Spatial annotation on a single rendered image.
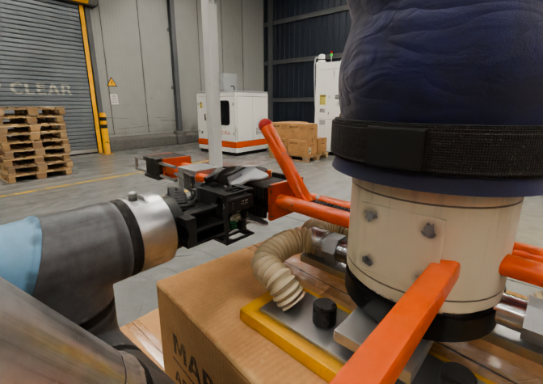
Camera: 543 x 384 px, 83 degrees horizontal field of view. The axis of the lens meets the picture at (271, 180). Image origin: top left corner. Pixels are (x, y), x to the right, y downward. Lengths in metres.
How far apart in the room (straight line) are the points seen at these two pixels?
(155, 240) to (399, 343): 0.26
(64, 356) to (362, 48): 0.31
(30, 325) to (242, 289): 0.34
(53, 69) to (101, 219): 9.48
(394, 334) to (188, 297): 0.34
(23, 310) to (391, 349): 0.20
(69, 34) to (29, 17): 0.83
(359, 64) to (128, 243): 0.29
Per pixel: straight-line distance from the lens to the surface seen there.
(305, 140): 7.30
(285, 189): 0.49
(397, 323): 0.23
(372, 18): 0.32
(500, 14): 0.29
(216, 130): 3.62
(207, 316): 0.46
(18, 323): 0.21
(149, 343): 1.27
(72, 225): 0.35
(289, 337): 0.39
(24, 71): 9.64
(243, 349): 0.41
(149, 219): 0.36
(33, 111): 7.03
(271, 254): 0.43
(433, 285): 0.29
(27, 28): 9.81
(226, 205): 0.40
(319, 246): 0.47
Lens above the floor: 1.35
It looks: 14 degrees down
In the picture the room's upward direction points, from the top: straight up
